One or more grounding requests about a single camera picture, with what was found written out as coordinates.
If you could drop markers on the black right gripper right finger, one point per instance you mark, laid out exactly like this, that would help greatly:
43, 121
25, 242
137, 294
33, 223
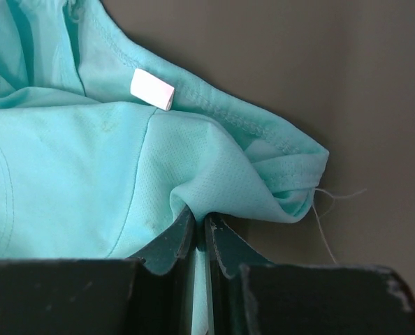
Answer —
248, 294

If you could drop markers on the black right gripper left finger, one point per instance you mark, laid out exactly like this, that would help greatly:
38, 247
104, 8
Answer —
149, 292

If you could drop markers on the turquoise t-shirt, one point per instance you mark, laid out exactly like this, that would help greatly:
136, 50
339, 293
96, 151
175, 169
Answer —
103, 143

